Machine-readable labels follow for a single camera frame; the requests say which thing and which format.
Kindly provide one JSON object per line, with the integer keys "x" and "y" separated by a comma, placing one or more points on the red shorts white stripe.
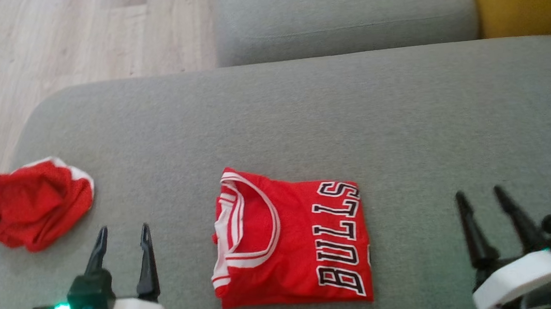
{"x": 32, "y": 210}

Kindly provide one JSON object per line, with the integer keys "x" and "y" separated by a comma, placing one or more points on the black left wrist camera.
{"x": 91, "y": 293}

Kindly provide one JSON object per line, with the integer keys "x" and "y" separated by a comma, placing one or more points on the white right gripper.
{"x": 521, "y": 275}

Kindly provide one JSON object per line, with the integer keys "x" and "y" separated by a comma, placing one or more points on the large grey sofa seat cushion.
{"x": 302, "y": 114}

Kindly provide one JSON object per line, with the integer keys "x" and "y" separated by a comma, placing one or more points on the red Bulls basketball jersey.
{"x": 301, "y": 240}

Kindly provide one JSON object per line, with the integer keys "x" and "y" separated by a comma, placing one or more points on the small grey sofa cushion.
{"x": 343, "y": 14}

